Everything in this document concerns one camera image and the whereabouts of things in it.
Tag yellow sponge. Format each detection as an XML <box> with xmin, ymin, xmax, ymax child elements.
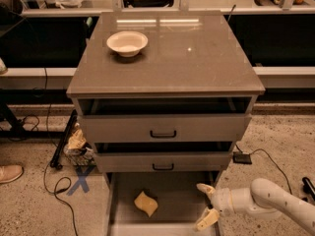
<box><xmin>134</xmin><ymin>191</ymin><xmax>158</xmax><ymax>217</ymax></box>

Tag bottom grey drawer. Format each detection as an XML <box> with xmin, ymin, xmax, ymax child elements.
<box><xmin>105</xmin><ymin>172</ymin><xmax>221</xmax><ymax>236</ymax></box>

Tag black middle drawer handle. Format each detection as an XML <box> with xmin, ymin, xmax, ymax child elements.
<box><xmin>152</xmin><ymin>163</ymin><xmax>174</xmax><ymax>171</ymax></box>

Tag black foot pedal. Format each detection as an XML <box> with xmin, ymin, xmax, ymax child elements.
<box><xmin>233</xmin><ymin>153</ymin><xmax>252</xmax><ymax>164</ymax></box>

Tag grey drawer cabinet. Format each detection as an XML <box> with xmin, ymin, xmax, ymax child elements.
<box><xmin>66</xmin><ymin>11</ymin><xmax>266</xmax><ymax>236</ymax></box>

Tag black device right floor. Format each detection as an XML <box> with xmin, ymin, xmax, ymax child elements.
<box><xmin>302</xmin><ymin>177</ymin><xmax>315</xmax><ymax>201</ymax></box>

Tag grey drawer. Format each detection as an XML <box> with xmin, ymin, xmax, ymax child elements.
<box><xmin>94</xmin><ymin>142</ymin><xmax>231</xmax><ymax>172</ymax></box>
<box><xmin>77</xmin><ymin>97</ymin><xmax>253</xmax><ymax>144</ymax></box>
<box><xmin>105</xmin><ymin>172</ymin><xmax>221</xmax><ymax>236</ymax></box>

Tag middle grey drawer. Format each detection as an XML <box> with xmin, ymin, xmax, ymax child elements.
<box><xmin>94</xmin><ymin>142</ymin><xmax>231</xmax><ymax>172</ymax></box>

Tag tan shoe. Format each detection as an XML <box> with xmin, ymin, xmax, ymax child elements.
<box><xmin>0</xmin><ymin>165</ymin><xmax>24</xmax><ymax>184</ymax></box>

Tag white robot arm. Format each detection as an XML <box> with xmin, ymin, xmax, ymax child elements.
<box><xmin>195</xmin><ymin>178</ymin><xmax>315</xmax><ymax>236</ymax></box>

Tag black bar on floor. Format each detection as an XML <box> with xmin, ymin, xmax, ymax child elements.
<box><xmin>50</xmin><ymin>110</ymin><xmax>77</xmax><ymax>170</ymax></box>

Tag white bowl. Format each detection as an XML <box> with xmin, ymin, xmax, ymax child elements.
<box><xmin>106</xmin><ymin>31</ymin><xmax>149</xmax><ymax>57</ymax></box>

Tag top grey drawer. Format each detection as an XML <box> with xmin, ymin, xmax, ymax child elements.
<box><xmin>77</xmin><ymin>97</ymin><xmax>253</xmax><ymax>144</ymax></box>

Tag black top drawer handle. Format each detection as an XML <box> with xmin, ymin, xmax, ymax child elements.
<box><xmin>150</xmin><ymin>130</ymin><xmax>177</xmax><ymax>139</ymax></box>

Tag crumpled snack bags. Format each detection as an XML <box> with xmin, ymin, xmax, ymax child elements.
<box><xmin>63</xmin><ymin>123</ymin><xmax>95</xmax><ymax>166</ymax></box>

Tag black pedal cable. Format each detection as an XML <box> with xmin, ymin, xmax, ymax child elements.
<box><xmin>235</xmin><ymin>144</ymin><xmax>293</xmax><ymax>195</ymax></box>

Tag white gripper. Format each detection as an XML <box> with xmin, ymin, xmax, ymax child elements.
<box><xmin>195</xmin><ymin>183</ymin><xmax>234</xmax><ymax>231</ymax></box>

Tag black drawer handle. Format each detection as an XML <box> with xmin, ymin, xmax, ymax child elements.
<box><xmin>152</xmin><ymin>163</ymin><xmax>174</xmax><ymax>171</ymax></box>
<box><xmin>150</xmin><ymin>130</ymin><xmax>177</xmax><ymax>139</ymax></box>

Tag black floor cable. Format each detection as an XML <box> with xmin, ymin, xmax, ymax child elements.
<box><xmin>42</xmin><ymin>67</ymin><xmax>80</xmax><ymax>236</ymax></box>

